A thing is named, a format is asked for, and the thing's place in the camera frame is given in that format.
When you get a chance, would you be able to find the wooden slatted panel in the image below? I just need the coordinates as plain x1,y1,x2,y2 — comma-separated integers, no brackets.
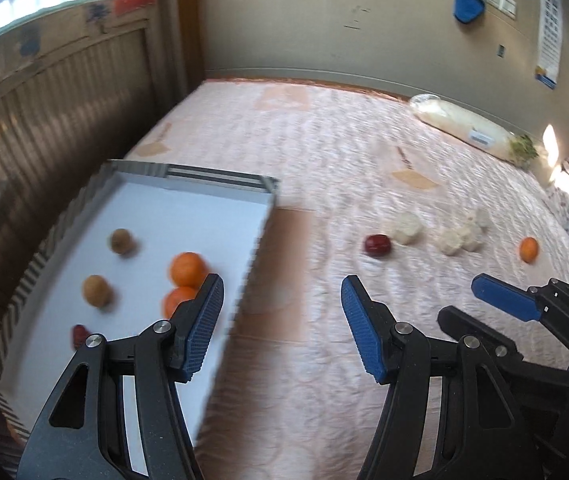
0,20,165,361

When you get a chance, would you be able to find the wall calendar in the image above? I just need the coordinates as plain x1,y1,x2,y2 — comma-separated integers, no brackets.
535,0,564,90

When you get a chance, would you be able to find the zigzag patterned cardboard box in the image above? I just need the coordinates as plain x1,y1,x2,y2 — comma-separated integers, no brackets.
0,159,280,478

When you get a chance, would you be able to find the red paper strip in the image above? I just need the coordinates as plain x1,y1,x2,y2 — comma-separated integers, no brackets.
114,0,152,17

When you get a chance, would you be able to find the brown kiwi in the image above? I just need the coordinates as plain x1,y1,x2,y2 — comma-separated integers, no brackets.
83,275,112,307
109,228,135,256

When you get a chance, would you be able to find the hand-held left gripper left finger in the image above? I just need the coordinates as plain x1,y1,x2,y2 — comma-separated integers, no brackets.
17,272,225,480

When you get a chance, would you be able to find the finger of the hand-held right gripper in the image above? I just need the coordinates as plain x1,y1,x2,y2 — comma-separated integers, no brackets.
437,305,569,387
471,273,569,345

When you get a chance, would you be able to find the wrapped white daikon radish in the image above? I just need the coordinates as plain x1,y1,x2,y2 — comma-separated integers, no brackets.
409,93,538,166

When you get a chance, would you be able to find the beige yam chunk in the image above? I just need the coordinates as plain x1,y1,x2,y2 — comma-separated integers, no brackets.
462,225,483,252
395,212,424,246
437,230,465,256

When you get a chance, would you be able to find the small orange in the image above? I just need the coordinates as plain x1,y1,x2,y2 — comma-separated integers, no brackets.
163,286,200,320

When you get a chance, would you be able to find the wooden door frame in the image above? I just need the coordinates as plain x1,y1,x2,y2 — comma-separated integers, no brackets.
147,0,205,126

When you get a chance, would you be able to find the large orange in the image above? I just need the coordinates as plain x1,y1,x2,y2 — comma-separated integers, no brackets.
169,252,208,286

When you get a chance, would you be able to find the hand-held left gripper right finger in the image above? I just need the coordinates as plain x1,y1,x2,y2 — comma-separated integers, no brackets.
341,275,540,480

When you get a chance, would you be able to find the orange with stem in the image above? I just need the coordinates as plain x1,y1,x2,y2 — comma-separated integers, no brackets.
519,236,539,264

